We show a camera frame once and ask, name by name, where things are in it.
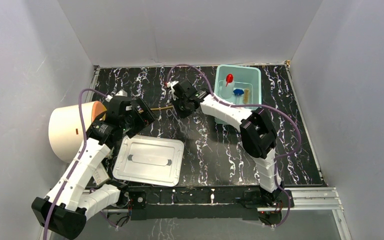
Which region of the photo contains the blue-based glass measuring cylinder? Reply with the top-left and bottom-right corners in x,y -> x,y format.
233,88 -> 244,105

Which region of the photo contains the wooden-handled test tube brush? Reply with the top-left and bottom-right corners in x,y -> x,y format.
242,89 -> 251,105

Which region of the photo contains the tan rubber tubing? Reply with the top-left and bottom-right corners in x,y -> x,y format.
138,105 -> 174,113

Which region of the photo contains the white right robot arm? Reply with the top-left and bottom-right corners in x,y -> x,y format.
166,79 -> 282,207

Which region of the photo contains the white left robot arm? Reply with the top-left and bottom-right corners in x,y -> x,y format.
31,95 -> 155,240

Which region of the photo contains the white red-capped wash bottle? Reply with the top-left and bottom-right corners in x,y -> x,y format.
220,73 -> 235,100

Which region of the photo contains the white plastic bin lid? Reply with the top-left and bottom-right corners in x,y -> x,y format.
112,135 -> 185,187

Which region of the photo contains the light teal plastic bin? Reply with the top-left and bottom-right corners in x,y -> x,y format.
213,64 -> 262,110

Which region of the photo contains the cream cylindrical centrifuge drum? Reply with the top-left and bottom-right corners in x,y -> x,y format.
48,101 -> 107,163

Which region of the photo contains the small white labelled box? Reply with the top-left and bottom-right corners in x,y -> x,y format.
92,163 -> 111,186

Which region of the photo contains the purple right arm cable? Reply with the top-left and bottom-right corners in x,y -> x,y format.
166,64 -> 303,228

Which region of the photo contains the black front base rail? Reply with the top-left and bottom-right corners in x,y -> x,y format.
128,185 -> 295,223

